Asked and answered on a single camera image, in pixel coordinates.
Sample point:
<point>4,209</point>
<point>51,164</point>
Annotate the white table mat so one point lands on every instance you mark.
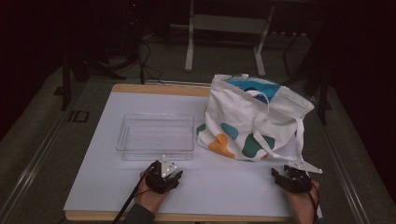
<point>211,186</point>

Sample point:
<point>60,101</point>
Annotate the person's right hand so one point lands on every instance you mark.
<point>302,205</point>

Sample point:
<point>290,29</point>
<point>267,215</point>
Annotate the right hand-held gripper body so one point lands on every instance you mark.
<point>295,182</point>

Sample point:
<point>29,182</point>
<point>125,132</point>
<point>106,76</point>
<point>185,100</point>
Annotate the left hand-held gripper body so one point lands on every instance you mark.
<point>157,182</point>

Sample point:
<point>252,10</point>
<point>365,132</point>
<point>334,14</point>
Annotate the clear plastic box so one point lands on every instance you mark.
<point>155,137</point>

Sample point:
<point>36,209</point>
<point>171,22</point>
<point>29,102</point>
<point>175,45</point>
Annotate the person's left hand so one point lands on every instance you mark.
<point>149,199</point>

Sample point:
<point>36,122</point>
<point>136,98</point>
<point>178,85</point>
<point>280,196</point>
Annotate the white metal stand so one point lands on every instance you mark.
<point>227,24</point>

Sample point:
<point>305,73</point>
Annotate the black tripod stand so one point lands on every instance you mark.
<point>66,81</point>
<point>323,93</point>

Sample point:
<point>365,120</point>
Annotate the metal floor rail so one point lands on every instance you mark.
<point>32,166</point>
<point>345,174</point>

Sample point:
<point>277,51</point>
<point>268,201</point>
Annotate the white tote bag colour patches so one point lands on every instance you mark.
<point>239,115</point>

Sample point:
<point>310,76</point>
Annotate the black floor bracket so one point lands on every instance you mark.
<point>77,116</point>

